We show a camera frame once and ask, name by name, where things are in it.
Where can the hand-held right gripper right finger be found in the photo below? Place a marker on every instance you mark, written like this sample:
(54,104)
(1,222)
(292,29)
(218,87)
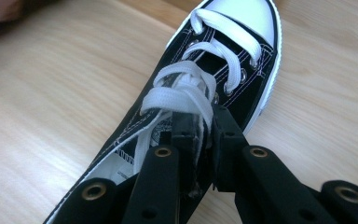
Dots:
(228,149)

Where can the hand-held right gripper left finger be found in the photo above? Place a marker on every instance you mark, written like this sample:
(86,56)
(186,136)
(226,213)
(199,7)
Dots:
(186,130)

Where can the black white canvas sneaker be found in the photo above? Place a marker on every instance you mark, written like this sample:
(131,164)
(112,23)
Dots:
(248,18)

